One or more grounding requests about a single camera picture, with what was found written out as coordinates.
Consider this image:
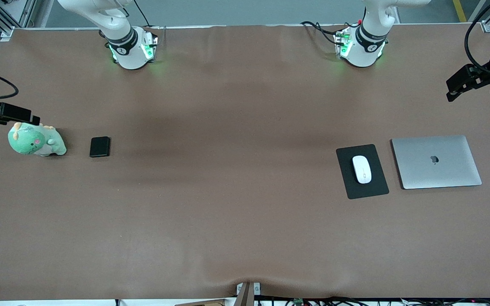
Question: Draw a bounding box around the black phone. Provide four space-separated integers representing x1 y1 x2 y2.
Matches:
89 136 111 158

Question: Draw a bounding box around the black base power cable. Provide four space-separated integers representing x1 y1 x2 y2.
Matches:
300 20 340 45

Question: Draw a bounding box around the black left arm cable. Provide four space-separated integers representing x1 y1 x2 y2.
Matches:
464 0 490 78

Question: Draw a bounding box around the white computer mouse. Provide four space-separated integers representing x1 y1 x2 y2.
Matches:
352 155 373 184

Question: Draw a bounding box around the green dinosaur plush toy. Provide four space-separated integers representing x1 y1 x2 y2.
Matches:
8 122 67 157

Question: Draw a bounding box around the black mouse pad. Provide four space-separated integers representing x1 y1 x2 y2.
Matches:
336 144 390 199

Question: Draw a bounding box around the brown table cover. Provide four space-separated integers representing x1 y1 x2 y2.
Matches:
0 24 490 300

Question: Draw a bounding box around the silver closed laptop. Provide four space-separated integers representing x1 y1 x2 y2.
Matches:
391 135 482 190

